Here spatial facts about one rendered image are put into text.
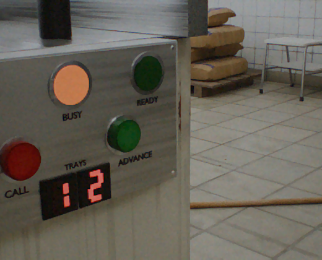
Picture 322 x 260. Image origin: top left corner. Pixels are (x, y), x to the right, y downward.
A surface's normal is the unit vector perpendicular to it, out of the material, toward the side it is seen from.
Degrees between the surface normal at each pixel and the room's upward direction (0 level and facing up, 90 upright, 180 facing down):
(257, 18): 90
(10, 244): 90
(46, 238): 90
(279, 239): 0
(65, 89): 90
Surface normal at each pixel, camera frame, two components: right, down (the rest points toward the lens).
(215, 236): -0.01, -0.96
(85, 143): 0.65, 0.20
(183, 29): -0.76, 0.18
